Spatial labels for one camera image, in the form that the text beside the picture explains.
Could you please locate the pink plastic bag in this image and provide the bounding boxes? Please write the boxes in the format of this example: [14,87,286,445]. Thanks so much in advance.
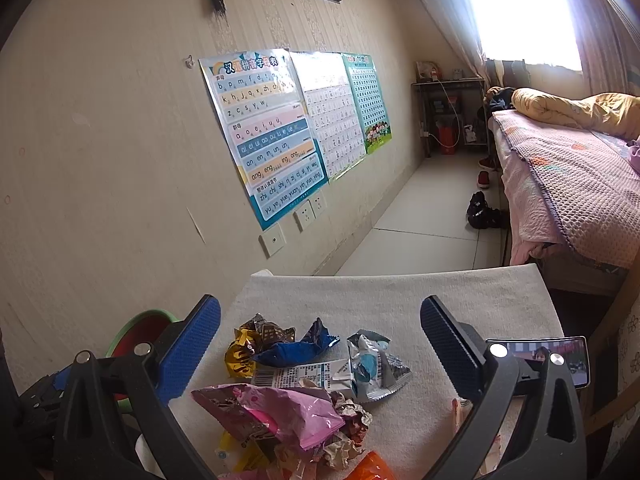
[191,384,345,452]

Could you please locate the printed paper wad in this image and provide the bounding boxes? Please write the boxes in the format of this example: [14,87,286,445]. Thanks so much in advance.
[276,392,372,479]

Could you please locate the wooden chair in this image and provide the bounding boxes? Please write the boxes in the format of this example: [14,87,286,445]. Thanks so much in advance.
[580,266,639,436]

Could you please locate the pink white small carton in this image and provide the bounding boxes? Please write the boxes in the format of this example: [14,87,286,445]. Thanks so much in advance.
[451,398,473,436]

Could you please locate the smartphone with video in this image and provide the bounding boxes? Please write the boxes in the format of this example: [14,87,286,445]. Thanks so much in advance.
[486,336,590,389]

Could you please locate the green rimmed red bin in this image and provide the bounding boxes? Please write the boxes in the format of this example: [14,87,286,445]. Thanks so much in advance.
[104,308,180,403]

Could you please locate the gold crumpled wrapper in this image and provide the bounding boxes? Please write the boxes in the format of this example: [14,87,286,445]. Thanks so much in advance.
[224,313,295,379]

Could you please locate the orange plastic wrapper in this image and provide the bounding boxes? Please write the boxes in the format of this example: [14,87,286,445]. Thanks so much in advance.
[345,452,396,480]

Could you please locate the dark blue crumpled wrapper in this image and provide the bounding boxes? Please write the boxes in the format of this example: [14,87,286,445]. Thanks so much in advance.
[253,318,341,368]

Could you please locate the silver blue snack bag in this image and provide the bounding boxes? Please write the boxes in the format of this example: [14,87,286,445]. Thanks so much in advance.
[347,330,412,404]

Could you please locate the white milk carton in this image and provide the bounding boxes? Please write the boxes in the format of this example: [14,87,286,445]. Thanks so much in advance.
[252,359,356,400]

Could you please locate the black shoes on floor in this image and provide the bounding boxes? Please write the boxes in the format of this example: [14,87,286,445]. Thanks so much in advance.
[465,191,510,230]

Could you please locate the bed with pink cover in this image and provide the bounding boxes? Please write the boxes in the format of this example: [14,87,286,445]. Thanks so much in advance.
[489,110,639,296]

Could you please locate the red slipper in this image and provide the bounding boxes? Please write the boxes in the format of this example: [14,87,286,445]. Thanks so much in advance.
[477,171,490,190]

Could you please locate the red bucket under shelf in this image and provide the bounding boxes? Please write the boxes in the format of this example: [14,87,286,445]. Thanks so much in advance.
[437,125,458,155]

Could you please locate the yellow folded quilt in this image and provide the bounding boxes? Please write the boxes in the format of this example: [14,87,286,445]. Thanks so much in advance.
[511,88,640,141]

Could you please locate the dark metal shelf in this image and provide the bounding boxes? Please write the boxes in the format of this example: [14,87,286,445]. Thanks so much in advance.
[411,77,489,157]

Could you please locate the lace window curtain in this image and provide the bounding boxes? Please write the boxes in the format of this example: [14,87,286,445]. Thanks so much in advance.
[420,0,488,81]

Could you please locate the white wall socket left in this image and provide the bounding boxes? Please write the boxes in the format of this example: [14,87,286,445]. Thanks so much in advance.
[259,223,286,258]

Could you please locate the white wall socket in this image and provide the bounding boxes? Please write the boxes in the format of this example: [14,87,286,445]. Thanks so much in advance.
[259,223,286,258]
[294,200,316,232]
[309,191,328,218]

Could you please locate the white wall socket middle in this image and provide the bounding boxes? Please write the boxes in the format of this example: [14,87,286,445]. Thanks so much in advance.
[294,200,316,232]

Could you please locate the white wall socket right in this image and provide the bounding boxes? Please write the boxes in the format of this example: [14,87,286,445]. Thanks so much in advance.
[309,191,328,218]

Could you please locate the blue pinyin wall poster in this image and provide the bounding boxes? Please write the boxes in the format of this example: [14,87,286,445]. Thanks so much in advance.
[198,49,328,230]

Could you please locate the white chart wall poster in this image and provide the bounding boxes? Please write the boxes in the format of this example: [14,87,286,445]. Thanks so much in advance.
[291,52,366,181]

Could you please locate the green number wall poster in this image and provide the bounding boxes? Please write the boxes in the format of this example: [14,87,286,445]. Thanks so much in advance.
[342,52,392,155]

